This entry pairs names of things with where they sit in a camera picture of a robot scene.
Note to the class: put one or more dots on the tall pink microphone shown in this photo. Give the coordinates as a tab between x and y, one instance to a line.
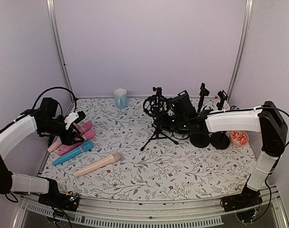
86	130

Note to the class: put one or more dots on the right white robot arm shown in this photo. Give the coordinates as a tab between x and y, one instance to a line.
265	119

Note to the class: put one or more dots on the round stand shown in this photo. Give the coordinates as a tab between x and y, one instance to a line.
199	136
222	95
220	141
203	93

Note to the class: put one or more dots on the aluminium frame post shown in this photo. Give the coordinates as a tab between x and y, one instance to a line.
242	43
55	33

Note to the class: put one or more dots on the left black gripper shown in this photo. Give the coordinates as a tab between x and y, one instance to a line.
68	139

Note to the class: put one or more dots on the floral table mat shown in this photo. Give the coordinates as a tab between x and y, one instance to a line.
163	171

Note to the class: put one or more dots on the short pink microphone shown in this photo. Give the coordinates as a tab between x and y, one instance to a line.
67	149

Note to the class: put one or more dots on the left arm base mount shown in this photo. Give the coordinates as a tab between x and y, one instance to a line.
54	198

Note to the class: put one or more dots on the right aluminium frame post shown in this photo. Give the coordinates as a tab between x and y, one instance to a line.
242	43

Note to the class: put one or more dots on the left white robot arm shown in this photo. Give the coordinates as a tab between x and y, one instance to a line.
42	121

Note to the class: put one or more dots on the black microphone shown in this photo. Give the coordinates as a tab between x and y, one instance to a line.
51	140

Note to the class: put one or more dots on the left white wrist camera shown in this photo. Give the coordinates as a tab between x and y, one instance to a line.
73	119

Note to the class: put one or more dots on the blue microphone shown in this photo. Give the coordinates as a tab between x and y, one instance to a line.
86	146

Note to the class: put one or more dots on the beige microphone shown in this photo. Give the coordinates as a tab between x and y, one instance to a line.
54	146
110	159

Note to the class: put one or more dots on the orange patterned small bowl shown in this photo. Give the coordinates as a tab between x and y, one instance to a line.
239	138

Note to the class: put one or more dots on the front aluminium rail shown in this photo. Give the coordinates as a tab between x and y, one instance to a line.
189	213

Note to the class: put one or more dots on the left aluminium frame post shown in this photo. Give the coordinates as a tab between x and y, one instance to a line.
55	33

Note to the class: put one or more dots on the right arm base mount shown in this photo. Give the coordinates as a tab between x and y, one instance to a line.
247	198

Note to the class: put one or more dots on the black tripod shock-mount stand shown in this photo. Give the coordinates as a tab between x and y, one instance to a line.
156	106

